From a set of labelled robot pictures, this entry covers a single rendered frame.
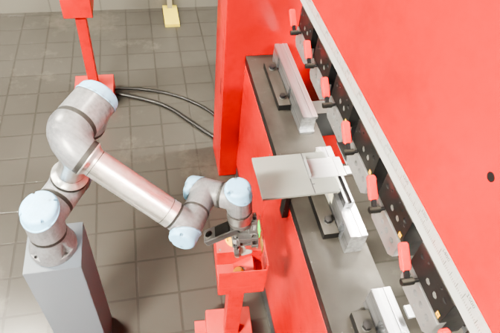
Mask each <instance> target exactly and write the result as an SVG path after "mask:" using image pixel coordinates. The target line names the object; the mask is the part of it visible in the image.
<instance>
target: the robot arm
mask: <svg viewBox="0 0 500 333"><path fill-rule="evenodd" d="M117 107H118V99H117V97H116V96H115V94H114V93H113V92H112V90H111V89H110V88H108V87H107V86H106V85H104V84H103V83H100V82H98V81H96V80H84V81H82V82H81V83H80V84H79V85H77V86H76V87H75V89H74V90H73V91H72V92H71V93H70V94H69V95H68V97H67V98H66V99H65V100H64V101H63V102H62V103H61V105H60V106H59V107H58V108H57V109H56V110H55V111H54V112H53V113H52V114H51V116H50V117H49V119H48V122H47V126H46V136H47V139H48V143H49V146H50V148H51V150H52V151H53V153H54V154H55V155H56V157H57V159H58V160H59V162H57V163H56V164H55V165H54V166H53V167H52V170H51V174H50V178H49V179H48V182H47V183H46V184H45V186H44V187H43V188H42V189H41V190H40V191H36V192H35V193H34V194H33V193H31V194H30V195H29V196H27V197H26V198H25V199H24V201H23V202H22V203H21V205H20V208H19V217H20V222H21V224H22V226H23V228H24V229H25V231H26V233H27V235H28V238H29V239H30V241H29V247H28V250H29V254H30V255H31V258H32V260H33V261H34V262H35V263H36V264H38V265H41V266H44V267H54V266H58V265H61V264H63V263H64V262H66V261H68V260H69V259H70V258H71V257H72V256H73V255H74V253H75V251H76V249H77V237H76V234H75V232H74V231H73V230H72V229H71V228H70V227H69V226H67V225H66V223H65V220H66V219H67V217H68V215H69V214H70V212H71V211H72V210H73V209H74V207H75V205H76V204H77V202H78V201H79V200H80V198H81V197H82V195H83V194H84V192H85V191H87V189H88V188H89V186H90V183H91V182H92V180H93V181H95V182H97V183H98V184H99V185H101V186H102V187H105V188H106V189H107V190H109V191H110V192H112V193H114V194H115V195H116V196H118V197H119V198H121V199H123V200H124V201H126V202H127V203H129V204H131V205H132V206H133V207H135V208H136V209H138V210H140V211H141V212H142V213H144V214H145V215H147V216H149V217H150V218H151V219H153V220H155V221H156V222H158V223H159V224H161V225H162V226H164V227H166V228H167V229H168V230H170V234H169V240H170V241H171V242H172V243H173V244H174V245H175V246H176V247H178V248H182V249H191V248H193V247H194V246H195V244H196V242H197V241H198V239H199V237H200V236H201V235H202V230H203V227H204V226H205V223H206V221H207V219H208V217H209V215H210V212H211V210H212V208H213V207H218V208H223V209H226V210H227V219H228V221H226V222H223V223H222V224H218V225H217V226H214V227H211V228H209V229H207V230H204V243H205V244H206V245H207V246H209V245H212V244H214V243H217V242H220V241H222V240H224V239H227V238H229V237H231V241H232V247H233V248H234V257H236V258H239V257H240V256H244V255H247V254H250V253H252V250H249V249H246V246H249V245H251V247H252V248H256V247H258V236H259V233H257V227H258V226H257V214H256V213H253V212H252V198H253V195H252V191H251V185H250V183H249V182H248V181H247V180H246V179H244V178H240V177H237V178H232V179H230V180H228V181H227V182H224V181H218V180H214V179H210V178H206V177H201V176H195V175H192V176H190V177H189V178H188V179H187V180H186V182H185V186H184V189H183V196H184V199H185V200H186V202H185V204H184V205H183V204H182V203H180V202H179V201H177V200H175V199H174V198H173V197H171V196H170V195H168V194H166V193H165V192H164V191H163V190H161V189H159V188H158V187H157V186H155V185H154V184H152V183H150V182H149V181H148V180H146V179H145V178H143V177H142V176H140V175H139V174H138V173H136V172H134V171H133V170H131V169H130V168H129V167H127V166H125V165H124V164H122V163H121V162H120V161H118V160H117V159H115V158H113V157H112V156H111V155H109V154H108V153H106V152H104V151H103V150H102V149H101V145H100V143H99V142H97V141H96V140H97V139H98V138H100V137H101V136H102V135H103V133H104V132H105V129H106V126H107V123H108V121H109V118H110V117H111V115H112V114H113V113H114V112H115V111H116V108H117Z"/></svg>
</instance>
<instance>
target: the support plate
mask: <svg viewBox="0 0 500 333"><path fill-rule="evenodd" d="M302 156H303V158H304V156H305V157H306V159H315V158H326V155H325V153H324V152H309V153H302ZM251 160H252V163H253V167H254V171H255V175H256V178H257V183H258V186H259V189H260V194H261V198H262V201H268V200H275V199H282V198H295V197H302V196H309V195H322V194H329V193H340V189H339V186H338V184H337V182H336V179H335V177H334V176H333V177H325V178H311V181H312V183H313V184H314V185H313V186H314V189H315V193H314V190H313V186H312V184H311V182H310V178H309V176H308V173H307V170H306V167H305V165H304V162H303V159H302V157H301V154H292V155H276V156H269V157H260V158H252V159H251Z"/></svg>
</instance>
